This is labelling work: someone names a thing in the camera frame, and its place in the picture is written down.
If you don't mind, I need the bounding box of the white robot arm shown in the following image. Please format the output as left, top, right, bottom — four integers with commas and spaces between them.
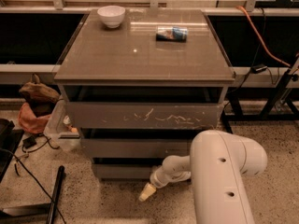
139, 130, 267, 224

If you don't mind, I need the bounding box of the black bin at left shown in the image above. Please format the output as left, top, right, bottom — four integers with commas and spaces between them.
0, 119, 24, 182

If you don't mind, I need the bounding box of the orange cable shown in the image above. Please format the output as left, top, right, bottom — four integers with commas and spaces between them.
235, 6, 292, 68

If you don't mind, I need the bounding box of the black metal stand leg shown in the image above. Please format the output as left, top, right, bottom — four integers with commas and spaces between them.
0, 166, 65, 224

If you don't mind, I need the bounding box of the grey drawer cabinet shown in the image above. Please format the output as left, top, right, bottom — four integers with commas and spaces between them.
53, 8, 235, 180

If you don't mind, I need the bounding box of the black power adapter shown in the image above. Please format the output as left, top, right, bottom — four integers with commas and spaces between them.
22, 136, 36, 148

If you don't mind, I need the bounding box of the black table frame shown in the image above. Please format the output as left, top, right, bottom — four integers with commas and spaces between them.
221, 57, 299, 133

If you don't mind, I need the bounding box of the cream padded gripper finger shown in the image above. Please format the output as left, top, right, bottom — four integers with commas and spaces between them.
138, 183, 156, 202

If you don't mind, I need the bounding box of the black floor cable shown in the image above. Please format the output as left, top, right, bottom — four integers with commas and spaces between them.
0, 147, 67, 224

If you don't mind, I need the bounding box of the scratched grey top drawer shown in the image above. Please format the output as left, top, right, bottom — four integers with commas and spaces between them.
64, 86, 224, 131

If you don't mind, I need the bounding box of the grey middle drawer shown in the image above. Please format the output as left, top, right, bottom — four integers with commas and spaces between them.
81, 129, 200, 158

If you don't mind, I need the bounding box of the blue crushed drink can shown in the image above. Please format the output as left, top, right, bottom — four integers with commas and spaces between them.
156, 26, 188, 42

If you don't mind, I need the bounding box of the black adapter on rail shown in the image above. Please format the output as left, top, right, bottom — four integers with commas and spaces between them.
250, 64, 267, 74

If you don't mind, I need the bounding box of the orange cloth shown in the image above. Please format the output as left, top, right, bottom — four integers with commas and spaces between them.
18, 103, 50, 134

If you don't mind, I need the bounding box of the white bowl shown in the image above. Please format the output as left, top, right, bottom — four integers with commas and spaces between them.
97, 6, 125, 28

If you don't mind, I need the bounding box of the grey bottom drawer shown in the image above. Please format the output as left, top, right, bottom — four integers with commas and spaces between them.
92, 158, 163, 179

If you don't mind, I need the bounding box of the clear plastic container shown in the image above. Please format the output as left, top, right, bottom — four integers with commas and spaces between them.
44, 100, 80, 152

